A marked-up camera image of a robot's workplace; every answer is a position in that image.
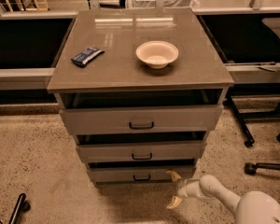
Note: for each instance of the grey middle drawer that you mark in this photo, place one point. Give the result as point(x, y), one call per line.
point(141, 146)

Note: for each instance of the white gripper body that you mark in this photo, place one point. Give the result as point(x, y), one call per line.
point(183, 189)

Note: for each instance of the grey bottom drawer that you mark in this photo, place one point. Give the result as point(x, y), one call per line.
point(138, 171)

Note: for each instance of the grey drawer cabinet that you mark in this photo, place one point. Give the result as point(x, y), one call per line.
point(117, 78)

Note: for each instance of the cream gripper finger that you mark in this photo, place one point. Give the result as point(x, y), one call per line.
point(174, 175)
point(175, 202)

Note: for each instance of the black stand leg left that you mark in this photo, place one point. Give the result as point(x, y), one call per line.
point(21, 206)

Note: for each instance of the blue snack packet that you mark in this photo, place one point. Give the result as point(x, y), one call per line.
point(86, 56)

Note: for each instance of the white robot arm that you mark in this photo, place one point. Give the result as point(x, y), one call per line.
point(255, 207)

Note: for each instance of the grey drawer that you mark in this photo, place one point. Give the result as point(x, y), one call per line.
point(141, 146)
point(145, 119)
point(138, 171)

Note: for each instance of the black table leg frame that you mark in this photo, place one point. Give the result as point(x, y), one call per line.
point(243, 117)

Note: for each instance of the white wire basket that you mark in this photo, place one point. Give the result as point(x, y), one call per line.
point(162, 3)

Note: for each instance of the grey top drawer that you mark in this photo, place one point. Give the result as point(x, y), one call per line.
point(145, 119)

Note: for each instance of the white paper bowl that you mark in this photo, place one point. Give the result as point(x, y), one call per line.
point(157, 54)

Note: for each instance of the black chair leg with caster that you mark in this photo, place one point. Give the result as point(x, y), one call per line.
point(251, 168)

